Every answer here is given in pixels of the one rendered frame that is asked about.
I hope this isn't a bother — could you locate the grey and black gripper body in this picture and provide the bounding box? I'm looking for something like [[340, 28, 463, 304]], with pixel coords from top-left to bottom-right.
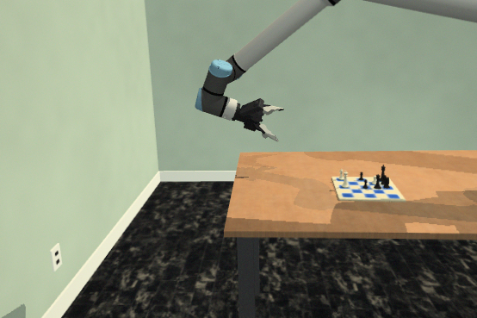
[[232, 103, 264, 132]]

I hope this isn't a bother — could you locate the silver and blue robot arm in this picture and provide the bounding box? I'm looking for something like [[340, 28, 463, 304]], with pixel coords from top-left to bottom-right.
[[195, 0, 477, 121]]

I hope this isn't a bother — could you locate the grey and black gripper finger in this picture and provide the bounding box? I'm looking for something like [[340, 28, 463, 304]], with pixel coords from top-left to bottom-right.
[[251, 121, 278, 141], [262, 104, 284, 115]]

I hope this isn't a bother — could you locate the blue and cream chessboard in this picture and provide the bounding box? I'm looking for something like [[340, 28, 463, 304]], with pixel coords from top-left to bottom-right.
[[331, 177, 406, 202]]

